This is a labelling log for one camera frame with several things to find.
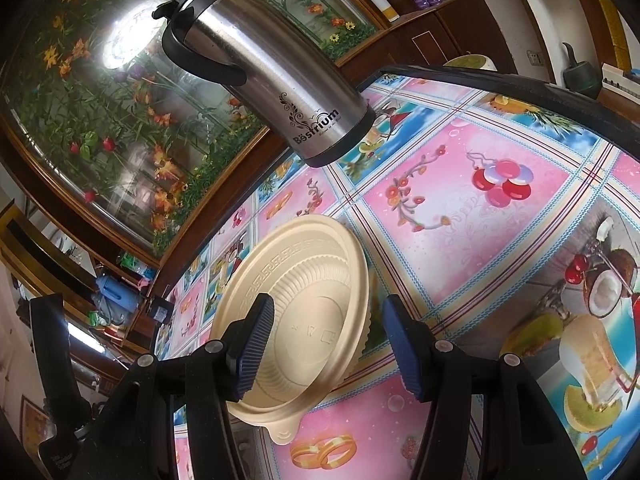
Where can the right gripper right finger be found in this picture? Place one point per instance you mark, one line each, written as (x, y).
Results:
(522, 436)

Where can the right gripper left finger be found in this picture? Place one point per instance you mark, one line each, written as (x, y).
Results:
(134, 435)

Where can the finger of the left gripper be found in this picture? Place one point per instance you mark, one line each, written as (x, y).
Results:
(70, 413)

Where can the small beige plastic bowl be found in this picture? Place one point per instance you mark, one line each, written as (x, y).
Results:
(314, 270)

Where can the small black jar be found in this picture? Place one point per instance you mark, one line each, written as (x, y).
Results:
(160, 310)

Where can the blue thermos flask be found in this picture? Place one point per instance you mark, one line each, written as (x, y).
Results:
(120, 293)

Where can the colourful patterned tablecloth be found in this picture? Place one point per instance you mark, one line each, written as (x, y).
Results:
(503, 226)

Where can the floral glass partition panel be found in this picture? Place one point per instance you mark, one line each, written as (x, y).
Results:
(115, 123)

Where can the white green trash bin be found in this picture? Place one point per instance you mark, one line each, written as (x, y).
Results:
(472, 62)

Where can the stainless steel thermos jug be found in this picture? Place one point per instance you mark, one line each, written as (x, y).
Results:
(279, 74)

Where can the framed wall picture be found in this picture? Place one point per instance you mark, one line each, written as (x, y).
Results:
(35, 428)

